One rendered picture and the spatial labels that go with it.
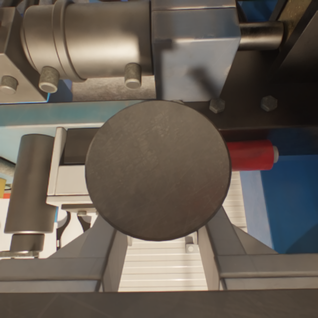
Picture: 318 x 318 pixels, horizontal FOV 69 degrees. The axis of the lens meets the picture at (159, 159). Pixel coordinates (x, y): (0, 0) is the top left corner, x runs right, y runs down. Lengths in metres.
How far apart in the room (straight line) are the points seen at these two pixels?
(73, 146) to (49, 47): 0.15
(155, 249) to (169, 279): 0.26
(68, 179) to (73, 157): 0.04
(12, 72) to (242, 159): 0.38
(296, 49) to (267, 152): 0.16
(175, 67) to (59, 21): 0.16
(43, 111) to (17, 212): 0.17
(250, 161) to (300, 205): 0.26
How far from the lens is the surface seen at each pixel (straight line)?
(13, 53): 0.40
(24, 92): 0.44
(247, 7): 0.86
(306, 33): 0.38
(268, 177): 0.63
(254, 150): 0.42
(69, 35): 0.37
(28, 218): 0.43
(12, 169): 0.66
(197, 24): 0.32
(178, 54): 0.31
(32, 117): 0.45
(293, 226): 0.63
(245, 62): 0.47
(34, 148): 0.46
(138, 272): 2.19
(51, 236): 2.36
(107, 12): 0.37
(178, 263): 2.17
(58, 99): 0.50
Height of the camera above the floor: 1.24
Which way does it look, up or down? 18 degrees down
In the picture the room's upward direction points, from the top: 179 degrees clockwise
